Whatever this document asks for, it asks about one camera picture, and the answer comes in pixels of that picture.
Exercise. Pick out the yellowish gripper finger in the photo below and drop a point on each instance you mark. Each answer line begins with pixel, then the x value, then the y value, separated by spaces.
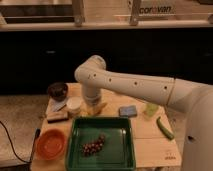
pixel 96 110
pixel 84 110

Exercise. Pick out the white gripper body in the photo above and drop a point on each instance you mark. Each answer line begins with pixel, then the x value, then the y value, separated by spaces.
pixel 92 96

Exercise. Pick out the yellow banana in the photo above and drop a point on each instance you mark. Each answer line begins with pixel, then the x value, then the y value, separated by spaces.
pixel 89 108

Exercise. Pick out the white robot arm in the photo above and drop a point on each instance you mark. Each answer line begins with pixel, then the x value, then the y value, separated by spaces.
pixel 191 98

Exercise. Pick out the dark brown bowl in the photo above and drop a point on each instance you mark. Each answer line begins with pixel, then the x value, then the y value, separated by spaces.
pixel 58 91

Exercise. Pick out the orange red bowl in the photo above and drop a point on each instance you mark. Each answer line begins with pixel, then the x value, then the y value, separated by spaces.
pixel 50 144

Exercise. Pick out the white cylindrical cup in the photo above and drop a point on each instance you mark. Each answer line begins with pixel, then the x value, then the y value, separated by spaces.
pixel 74 105

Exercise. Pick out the wooden block eraser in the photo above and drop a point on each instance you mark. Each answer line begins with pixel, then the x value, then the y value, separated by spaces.
pixel 57 116

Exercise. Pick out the white cloth with utensil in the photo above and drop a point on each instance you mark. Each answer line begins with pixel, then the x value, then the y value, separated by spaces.
pixel 55 106

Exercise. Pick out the green square tray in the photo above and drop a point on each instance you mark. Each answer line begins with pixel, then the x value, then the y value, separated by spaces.
pixel 117 153

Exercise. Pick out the blue sponge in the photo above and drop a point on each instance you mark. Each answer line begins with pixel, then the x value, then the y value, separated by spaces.
pixel 128 111

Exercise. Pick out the bunch of dark grapes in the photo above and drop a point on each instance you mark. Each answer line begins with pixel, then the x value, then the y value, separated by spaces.
pixel 93 147

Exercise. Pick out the black bar tool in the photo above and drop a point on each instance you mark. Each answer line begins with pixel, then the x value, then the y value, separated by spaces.
pixel 37 133

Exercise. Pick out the light green cup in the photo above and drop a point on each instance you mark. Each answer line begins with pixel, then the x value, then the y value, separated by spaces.
pixel 150 109

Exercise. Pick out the green cucumber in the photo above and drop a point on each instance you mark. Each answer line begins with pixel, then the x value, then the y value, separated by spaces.
pixel 164 130

